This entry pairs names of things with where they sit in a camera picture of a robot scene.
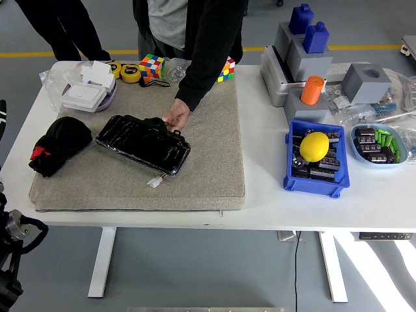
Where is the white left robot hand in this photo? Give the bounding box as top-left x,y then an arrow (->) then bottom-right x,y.
0,99 -> 7,142

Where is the black wrist strap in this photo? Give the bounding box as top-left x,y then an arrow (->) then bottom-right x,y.
139,79 -> 171,89

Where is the blue bottle-shaped block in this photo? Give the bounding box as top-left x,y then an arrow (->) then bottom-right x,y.
288,3 -> 315,35
303,21 -> 330,55

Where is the person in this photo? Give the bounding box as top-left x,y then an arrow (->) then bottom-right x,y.
14,0 -> 112,62
132,0 -> 250,112

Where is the pile of small white boxes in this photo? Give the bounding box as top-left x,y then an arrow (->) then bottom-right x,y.
63,60 -> 116,91

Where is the white wire connector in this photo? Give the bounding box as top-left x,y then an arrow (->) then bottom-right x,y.
146,174 -> 170,189

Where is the grey-brown mat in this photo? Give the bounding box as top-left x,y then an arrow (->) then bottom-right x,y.
29,63 -> 246,214

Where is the black rag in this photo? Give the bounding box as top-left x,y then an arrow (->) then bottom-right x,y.
28,116 -> 94,178

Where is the orange cylinder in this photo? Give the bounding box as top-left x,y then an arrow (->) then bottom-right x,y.
300,75 -> 326,106

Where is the blue plastic bin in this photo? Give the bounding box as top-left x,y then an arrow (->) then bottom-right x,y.
283,119 -> 351,199

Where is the colourful puzzle cube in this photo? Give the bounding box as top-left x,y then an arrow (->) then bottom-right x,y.
138,53 -> 166,82
216,54 -> 236,83

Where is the grey holder block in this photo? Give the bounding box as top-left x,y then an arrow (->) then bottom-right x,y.
285,38 -> 334,83
274,21 -> 306,62

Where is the clear plastic bag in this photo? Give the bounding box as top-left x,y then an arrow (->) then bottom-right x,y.
395,124 -> 416,164
38,61 -> 82,113

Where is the table height control panel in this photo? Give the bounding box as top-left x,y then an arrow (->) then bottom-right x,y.
358,232 -> 413,241

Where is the grey block with round hole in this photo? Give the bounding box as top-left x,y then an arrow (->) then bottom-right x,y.
341,62 -> 393,105

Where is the grey box under table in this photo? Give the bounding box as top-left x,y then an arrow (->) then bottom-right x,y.
276,230 -> 305,242

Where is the flat white box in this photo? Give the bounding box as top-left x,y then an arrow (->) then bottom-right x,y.
60,83 -> 107,113

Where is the purple bowl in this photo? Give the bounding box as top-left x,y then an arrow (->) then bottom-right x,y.
61,77 -> 118,113

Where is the clear bag of small parts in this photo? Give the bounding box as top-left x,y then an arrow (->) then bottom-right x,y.
321,83 -> 355,114
339,107 -> 378,128

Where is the white table leg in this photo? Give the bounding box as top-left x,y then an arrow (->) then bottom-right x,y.
87,227 -> 117,298
318,231 -> 348,304

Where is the white power strip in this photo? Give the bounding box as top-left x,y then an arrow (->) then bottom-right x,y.
326,61 -> 371,82

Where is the black power cable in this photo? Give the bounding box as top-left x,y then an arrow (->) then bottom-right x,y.
293,231 -> 303,312

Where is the black glossy panel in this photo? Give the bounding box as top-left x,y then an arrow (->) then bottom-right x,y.
95,114 -> 192,177

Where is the white cable bundle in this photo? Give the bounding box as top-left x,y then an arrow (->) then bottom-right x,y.
383,68 -> 416,114

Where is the bag of blue resistors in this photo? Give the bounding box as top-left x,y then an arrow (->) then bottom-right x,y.
373,92 -> 400,120

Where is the person's hand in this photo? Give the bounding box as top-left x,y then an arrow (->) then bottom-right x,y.
161,97 -> 190,131

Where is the clear bag of metal parts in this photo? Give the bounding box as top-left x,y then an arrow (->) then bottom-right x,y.
164,57 -> 189,83

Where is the light blue bowl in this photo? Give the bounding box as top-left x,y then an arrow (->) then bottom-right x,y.
350,122 -> 409,170

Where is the yellow lemon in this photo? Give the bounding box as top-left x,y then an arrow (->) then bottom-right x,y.
299,131 -> 330,163

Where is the grey block holding cylinder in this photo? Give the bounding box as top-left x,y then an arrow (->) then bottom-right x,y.
284,89 -> 330,124

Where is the yellow tape measure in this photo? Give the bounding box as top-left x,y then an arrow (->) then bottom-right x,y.
120,64 -> 141,83
109,60 -> 124,79

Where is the light grey enclosure box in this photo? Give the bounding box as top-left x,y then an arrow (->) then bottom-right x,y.
259,44 -> 308,108

